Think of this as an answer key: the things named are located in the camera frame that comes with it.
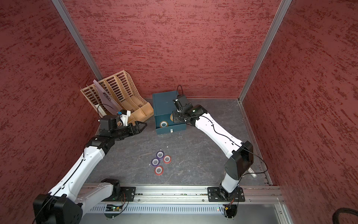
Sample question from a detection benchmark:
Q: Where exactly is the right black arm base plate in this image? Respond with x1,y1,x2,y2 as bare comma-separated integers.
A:
207,187,245,203

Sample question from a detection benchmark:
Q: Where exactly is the red tape roll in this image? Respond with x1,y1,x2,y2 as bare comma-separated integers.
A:
154,166,164,175
163,155,172,164

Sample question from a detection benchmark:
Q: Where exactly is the red tape roll front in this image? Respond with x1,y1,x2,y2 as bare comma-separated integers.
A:
154,166,164,175

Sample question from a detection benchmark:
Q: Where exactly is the red tape roll middle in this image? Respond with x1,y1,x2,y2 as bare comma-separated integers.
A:
163,155,172,164

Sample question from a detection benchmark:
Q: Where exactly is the teal three drawer cabinet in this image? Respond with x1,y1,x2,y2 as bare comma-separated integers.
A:
153,91,186,134

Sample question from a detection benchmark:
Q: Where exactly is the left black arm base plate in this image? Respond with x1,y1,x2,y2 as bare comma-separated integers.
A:
102,186,137,202

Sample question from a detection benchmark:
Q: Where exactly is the orange tape roll front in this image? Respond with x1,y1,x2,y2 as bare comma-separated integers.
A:
159,120,169,128

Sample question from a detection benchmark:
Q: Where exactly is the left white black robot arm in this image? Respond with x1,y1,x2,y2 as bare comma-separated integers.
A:
33,114,147,224

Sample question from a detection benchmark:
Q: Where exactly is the right aluminium corner post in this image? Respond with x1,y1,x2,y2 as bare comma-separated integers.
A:
238,0,292,104

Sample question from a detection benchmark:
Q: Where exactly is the black cable loop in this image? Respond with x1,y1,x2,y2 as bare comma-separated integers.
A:
331,207,358,224

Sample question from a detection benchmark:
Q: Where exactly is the aluminium corner post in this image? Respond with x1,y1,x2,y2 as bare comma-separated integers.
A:
238,0,292,104
51,0,103,80

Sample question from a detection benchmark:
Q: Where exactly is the grey translucent folder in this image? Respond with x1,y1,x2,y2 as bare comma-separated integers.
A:
93,80,122,115

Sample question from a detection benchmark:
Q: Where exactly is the aluminium front rail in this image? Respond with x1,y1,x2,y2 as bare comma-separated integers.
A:
78,184,293,224

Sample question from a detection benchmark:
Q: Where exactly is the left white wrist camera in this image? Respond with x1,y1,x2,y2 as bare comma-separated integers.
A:
117,109,131,127

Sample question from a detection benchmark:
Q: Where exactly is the left aluminium corner post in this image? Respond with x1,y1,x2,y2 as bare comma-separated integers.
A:
51,0,103,80

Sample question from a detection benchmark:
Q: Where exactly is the white beige paper folder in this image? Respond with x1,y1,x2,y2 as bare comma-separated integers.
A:
90,95,107,117

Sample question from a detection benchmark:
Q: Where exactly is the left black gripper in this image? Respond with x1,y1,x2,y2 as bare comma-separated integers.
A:
111,121,148,141

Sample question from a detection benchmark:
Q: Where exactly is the purple tape roll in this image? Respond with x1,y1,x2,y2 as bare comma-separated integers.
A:
151,158,160,167
156,151,165,160

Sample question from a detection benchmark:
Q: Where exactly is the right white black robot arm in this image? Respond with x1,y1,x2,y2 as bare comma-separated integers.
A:
172,94,254,197

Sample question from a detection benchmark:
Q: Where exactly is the purple tape roll back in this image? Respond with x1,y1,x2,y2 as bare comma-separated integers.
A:
156,151,165,160

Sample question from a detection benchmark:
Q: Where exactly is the beige plastic file organizer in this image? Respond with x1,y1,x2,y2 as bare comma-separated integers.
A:
81,70,154,124

